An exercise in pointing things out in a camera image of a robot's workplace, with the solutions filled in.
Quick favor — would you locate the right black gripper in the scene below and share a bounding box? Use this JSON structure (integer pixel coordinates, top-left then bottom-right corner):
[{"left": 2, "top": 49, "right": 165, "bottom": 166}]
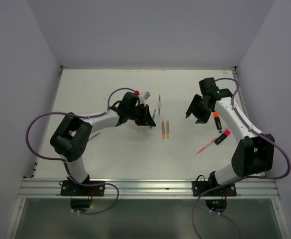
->
[{"left": 187, "top": 93, "right": 212, "bottom": 123}]

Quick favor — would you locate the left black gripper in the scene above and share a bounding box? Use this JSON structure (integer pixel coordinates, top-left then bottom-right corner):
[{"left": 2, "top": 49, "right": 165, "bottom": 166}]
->
[{"left": 128, "top": 104, "right": 155, "bottom": 126}]

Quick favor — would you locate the orange highlighter pen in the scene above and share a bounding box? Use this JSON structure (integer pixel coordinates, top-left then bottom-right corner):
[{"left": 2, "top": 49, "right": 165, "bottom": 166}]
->
[{"left": 161, "top": 120, "right": 165, "bottom": 139}]

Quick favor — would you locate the yellow highlighter pen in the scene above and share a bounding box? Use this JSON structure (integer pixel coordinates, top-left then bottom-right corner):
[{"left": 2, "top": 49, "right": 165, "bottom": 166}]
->
[{"left": 166, "top": 120, "right": 170, "bottom": 138}]

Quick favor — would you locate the thin black white pen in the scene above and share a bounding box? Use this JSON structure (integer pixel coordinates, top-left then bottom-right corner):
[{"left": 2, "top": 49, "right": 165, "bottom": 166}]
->
[{"left": 158, "top": 95, "right": 161, "bottom": 116}]

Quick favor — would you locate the black orange marker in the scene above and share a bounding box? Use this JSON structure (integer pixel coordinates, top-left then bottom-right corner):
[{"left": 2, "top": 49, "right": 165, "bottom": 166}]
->
[{"left": 213, "top": 112, "right": 222, "bottom": 130}]

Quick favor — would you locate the red pen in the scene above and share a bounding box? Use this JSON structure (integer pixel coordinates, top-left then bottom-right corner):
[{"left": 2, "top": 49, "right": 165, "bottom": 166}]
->
[{"left": 196, "top": 138, "right": 217, "bottom": 154}]

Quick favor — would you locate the black pink marker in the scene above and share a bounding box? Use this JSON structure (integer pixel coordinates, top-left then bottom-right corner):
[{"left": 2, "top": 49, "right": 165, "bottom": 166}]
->
[{"left": 214, "top": 129, "right": 231, "bottom": 145}]

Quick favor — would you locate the light blue highlighter pen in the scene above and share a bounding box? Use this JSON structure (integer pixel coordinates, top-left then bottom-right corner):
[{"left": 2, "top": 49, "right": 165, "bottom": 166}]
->
[{"left": 150, "top": 109, "right": 156, "bottom": 129}]

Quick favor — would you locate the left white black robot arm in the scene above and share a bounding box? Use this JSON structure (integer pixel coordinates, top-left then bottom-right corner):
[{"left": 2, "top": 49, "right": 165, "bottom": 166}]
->
[{"left": 50, "top": 92, "right": 156, "bottom": 196}]

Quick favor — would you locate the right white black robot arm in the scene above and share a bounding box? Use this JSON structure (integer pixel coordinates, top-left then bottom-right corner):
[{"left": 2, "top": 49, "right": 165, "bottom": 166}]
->
[{"left": 186, "top": 78, "right": 274, "bottom": 196}]

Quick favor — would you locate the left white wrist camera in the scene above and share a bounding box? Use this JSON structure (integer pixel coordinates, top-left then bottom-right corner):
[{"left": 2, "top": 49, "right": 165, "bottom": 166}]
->
[{"left": 138, "top": 92, "right": 151, "bottom": 105}]

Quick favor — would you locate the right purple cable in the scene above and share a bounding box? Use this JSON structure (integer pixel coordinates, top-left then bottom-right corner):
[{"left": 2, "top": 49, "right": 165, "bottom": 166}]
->
[{"left": 191, "top": 77, "right": 291, "bottom": 239}]

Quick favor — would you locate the purple cable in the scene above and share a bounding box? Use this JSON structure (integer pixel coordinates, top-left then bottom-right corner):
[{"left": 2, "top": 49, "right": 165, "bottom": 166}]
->
[
  {"left": 25, "top": 87, "right": 120, "bottom": 215},
  {"left": 191, "top": 77, "right": 291, "bottom": 239}
]

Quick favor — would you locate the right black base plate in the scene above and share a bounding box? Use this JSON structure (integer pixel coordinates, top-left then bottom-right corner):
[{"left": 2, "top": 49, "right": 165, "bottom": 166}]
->
[{"left": 192, "top": 181, "right": 237, "bottom": 197}]

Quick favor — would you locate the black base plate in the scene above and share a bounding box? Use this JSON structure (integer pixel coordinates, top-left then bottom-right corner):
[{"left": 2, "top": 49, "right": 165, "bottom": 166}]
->
[
  {"left": 192, "top": 181, "right": 237, "bottom": 197},
  {"left": 59, "top": 180, "right": 105, "bottom": 197}
]

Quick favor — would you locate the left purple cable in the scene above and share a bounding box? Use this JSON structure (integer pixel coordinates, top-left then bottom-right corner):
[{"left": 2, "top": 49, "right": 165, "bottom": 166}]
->
[{"left": 25, "top": 87, "right": 120, "bottom": 215}]

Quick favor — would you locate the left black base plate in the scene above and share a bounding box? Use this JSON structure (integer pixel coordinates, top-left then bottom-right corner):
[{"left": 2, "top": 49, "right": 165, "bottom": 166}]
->
[{"left": 59, "top": 180, "right": 105, "bottom": 197}]

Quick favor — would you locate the aluminium front rail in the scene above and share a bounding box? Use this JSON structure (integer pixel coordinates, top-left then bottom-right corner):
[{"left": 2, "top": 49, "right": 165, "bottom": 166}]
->
[{"left": 18, "top": 178, "right": 280, "bottom": 199}]

